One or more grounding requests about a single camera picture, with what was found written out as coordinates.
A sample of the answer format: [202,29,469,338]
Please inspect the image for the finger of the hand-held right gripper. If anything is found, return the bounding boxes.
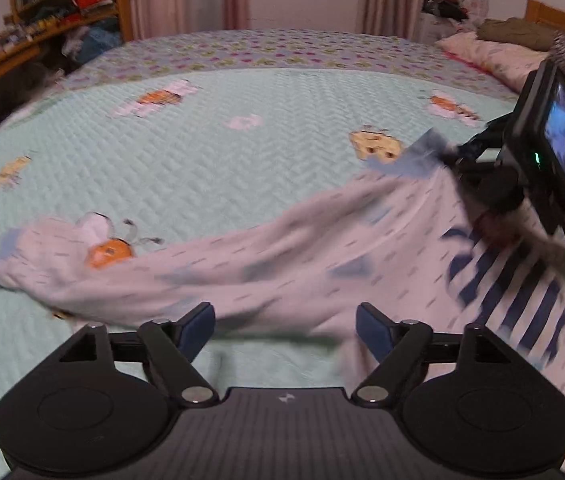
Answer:
[442,152,500,176]
[457,115,510,153]

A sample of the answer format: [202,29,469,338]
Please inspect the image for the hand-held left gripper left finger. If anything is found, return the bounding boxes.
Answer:
[60,301,219,407]

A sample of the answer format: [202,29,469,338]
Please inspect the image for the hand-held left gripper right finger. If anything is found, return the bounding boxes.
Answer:
[351,302,508,407]

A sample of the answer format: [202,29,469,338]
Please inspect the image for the white printed pajama top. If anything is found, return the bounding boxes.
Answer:
[0,127,565,480]

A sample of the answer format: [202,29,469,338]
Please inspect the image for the pink floral pillow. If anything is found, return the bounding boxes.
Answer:
[435,30,565,126]

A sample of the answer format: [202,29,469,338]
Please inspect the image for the olive green garment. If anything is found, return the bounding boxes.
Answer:
[477,16,563,52]

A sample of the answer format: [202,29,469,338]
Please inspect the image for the nightstand clutter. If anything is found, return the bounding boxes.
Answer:
[419,0,490,43]

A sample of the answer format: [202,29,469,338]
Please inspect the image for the green quilted bedspread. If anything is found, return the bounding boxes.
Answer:
[0,27,565,461]

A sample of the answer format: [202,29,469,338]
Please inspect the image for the dark grey chair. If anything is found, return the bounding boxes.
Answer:
[0,57,69,131]

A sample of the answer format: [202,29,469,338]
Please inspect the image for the blue plastic bag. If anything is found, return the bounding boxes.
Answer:
[62,25,123,63]

